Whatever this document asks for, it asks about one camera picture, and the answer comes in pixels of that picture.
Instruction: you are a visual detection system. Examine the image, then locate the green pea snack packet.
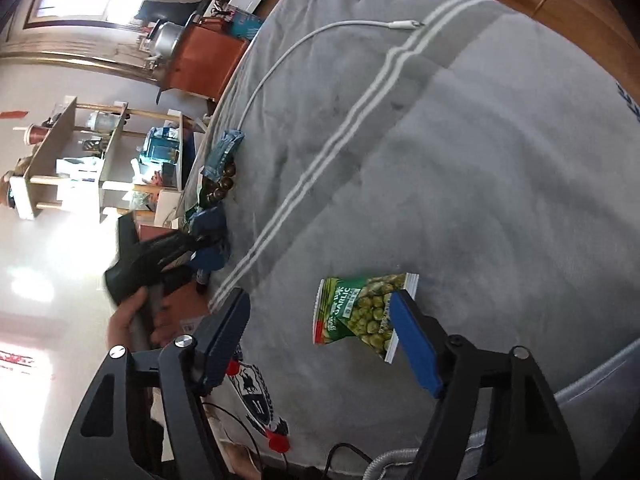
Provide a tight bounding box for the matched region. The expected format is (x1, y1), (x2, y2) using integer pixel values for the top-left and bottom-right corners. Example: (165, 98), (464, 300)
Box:
(312, 272), (420, 362)

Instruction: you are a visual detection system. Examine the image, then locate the white charging cable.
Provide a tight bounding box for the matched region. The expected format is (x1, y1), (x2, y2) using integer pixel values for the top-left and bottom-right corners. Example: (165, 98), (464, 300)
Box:
(237, 19), (427, 135)

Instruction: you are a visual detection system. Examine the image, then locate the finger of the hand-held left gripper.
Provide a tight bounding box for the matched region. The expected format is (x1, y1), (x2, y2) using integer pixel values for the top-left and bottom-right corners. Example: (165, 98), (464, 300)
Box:
(164, 232), (224, 264)

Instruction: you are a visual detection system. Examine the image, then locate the aluminium kettle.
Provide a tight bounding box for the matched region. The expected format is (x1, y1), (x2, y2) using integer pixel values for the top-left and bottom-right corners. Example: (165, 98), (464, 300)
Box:
(144, 19), (194, 62)

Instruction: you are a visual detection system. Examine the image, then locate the red-brown cabinet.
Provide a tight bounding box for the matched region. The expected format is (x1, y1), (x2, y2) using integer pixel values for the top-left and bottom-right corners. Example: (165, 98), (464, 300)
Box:
(164, 22), (250, 102)

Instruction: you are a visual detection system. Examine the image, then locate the blue glass jar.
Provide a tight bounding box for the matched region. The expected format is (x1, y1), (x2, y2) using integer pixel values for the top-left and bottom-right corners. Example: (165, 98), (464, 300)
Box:
(141, 127), (184, 167)

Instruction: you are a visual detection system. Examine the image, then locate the wooden shelf rack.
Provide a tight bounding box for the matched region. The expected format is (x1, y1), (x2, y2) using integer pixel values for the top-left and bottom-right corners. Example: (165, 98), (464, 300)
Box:
(10, 96), (183, 222)

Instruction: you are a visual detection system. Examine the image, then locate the grey blanket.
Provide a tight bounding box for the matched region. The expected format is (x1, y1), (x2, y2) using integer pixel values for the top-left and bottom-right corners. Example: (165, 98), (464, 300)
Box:
(202, 0), (640, 480)

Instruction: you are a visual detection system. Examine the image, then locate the pink box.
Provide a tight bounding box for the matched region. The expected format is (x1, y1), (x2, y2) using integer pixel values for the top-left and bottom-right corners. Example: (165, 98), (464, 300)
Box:
(137, 222), (216, 346)

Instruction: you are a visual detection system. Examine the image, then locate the blue bag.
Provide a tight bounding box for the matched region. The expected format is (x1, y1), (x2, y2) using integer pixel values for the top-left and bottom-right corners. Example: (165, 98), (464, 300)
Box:
(227, 7), (264, 39)

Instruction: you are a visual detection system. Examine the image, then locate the red drink cup with straw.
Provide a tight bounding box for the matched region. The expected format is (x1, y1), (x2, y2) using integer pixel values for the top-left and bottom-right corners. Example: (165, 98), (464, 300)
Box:
(12, 122), (57, 147)

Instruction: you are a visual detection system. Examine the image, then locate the brown bead bracelet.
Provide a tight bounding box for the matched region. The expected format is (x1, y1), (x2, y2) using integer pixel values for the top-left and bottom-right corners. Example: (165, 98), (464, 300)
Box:
(200, 160), (237, 209)

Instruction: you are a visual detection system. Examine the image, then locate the blue snack packet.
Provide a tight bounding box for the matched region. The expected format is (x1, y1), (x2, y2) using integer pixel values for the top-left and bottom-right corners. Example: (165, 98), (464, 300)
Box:
(188, 205), (231, 271)

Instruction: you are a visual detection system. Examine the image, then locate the person's left hand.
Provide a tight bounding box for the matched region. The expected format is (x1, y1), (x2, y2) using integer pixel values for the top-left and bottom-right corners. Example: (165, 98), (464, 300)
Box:
(106, 288), (187, 351)

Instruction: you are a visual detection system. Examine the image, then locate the teal snack packet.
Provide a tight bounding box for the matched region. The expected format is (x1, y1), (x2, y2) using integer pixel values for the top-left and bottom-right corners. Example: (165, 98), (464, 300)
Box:
(202, 130), (246, 181)

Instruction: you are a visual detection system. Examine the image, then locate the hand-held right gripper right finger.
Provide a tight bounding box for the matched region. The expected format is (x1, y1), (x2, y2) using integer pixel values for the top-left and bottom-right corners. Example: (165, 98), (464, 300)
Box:
(389, 290), (583, 480)

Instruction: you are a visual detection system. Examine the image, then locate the grey ribbed hose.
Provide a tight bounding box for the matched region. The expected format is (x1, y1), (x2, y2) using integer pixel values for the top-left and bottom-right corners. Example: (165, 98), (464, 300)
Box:
(364, 449), (422, 480)

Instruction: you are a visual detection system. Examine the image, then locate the black cable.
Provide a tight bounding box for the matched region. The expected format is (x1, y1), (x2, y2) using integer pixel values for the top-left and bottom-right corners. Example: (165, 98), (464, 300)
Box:
(200, 400), (381, 480)

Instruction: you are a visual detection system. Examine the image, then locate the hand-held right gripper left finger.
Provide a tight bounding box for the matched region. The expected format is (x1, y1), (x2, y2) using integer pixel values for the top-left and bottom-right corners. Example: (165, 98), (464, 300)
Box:
(54, 287), (251, 480)

